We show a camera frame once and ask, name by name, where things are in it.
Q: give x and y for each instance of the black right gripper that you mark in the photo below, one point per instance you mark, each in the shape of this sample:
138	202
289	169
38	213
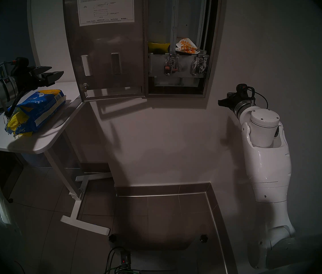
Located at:
239	102

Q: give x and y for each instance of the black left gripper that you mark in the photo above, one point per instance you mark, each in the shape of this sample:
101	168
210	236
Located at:
29	78

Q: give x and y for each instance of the metal door lock knob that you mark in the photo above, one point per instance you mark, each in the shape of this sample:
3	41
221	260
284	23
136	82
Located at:
85	86

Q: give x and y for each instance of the stainless steel dispenser door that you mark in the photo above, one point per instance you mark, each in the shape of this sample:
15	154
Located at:
106	42

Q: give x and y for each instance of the yellow pad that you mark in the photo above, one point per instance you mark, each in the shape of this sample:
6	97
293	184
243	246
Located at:
24	133
158	46
17	120

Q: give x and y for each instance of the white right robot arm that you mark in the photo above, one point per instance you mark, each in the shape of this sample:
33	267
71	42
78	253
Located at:
266	167

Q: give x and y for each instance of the grey robot base platform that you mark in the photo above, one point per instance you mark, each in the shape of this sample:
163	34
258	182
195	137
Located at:
163	259

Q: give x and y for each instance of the dark door with kick plate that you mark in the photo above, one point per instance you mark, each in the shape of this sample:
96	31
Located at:
9	173

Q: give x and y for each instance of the stainless steel dispenser cabinet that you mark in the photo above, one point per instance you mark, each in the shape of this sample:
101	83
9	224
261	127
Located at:
161	19

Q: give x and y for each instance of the blue pad package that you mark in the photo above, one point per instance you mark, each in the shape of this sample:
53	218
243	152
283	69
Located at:
44	105

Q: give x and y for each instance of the chrome dispensing lever mechanism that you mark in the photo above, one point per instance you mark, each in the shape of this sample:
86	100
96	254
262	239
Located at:
172	65
199	65

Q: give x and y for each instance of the white overbed table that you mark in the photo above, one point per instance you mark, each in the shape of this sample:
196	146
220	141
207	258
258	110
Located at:
44	139

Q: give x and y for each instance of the orange flower print pad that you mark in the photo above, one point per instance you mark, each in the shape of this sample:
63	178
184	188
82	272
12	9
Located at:
186	45

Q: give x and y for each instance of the white instruction sheet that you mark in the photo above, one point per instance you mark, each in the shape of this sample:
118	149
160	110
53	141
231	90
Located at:
106	8

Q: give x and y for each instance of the black base knob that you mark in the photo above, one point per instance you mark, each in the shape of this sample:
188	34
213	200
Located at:
114	238
203	238

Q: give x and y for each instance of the black power box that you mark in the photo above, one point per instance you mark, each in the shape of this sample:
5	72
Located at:
125	258

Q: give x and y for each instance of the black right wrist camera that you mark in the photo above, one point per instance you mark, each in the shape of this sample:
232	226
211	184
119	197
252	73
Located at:
241	89

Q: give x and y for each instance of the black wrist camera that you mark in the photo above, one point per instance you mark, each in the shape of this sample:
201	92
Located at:
20	63
241	89

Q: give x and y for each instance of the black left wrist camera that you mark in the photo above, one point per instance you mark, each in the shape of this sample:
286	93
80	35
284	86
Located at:
20	63

